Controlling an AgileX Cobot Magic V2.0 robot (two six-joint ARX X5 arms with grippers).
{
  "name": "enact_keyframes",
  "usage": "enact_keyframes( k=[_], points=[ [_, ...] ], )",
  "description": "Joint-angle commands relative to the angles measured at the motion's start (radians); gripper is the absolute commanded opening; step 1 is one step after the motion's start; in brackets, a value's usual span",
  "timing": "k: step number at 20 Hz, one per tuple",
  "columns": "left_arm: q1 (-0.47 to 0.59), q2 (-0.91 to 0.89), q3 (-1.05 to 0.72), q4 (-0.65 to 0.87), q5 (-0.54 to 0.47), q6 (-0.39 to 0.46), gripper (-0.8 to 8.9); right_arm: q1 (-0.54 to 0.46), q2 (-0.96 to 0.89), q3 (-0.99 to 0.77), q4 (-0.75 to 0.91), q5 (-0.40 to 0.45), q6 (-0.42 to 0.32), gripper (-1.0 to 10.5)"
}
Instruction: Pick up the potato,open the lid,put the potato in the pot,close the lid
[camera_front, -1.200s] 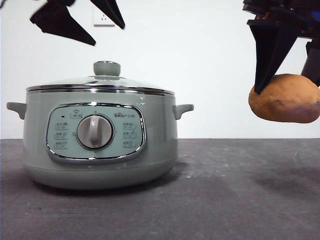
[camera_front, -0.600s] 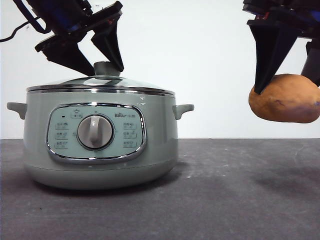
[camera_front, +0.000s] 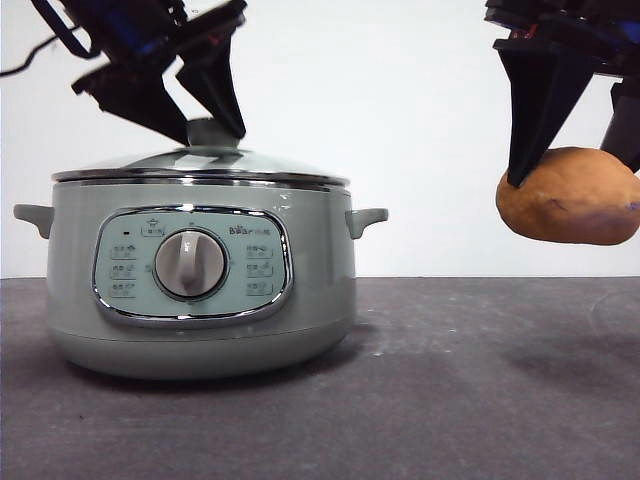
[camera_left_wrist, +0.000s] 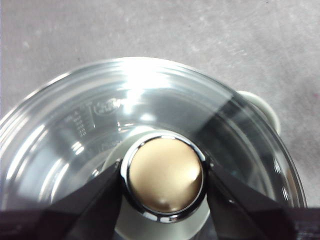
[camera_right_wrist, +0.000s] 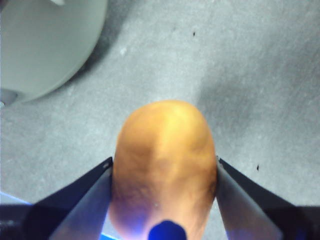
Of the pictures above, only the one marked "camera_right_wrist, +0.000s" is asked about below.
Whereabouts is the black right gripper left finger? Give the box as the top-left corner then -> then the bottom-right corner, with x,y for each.
24,156 -> 114,240

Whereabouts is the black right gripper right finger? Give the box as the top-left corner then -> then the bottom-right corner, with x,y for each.
215,155 -> 320,240

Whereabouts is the orange-brown potato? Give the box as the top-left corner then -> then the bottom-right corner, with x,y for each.
106,99 -> 218,240

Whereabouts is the sage green electric cooking pot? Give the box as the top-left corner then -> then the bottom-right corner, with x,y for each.
0,0 -> 109,104

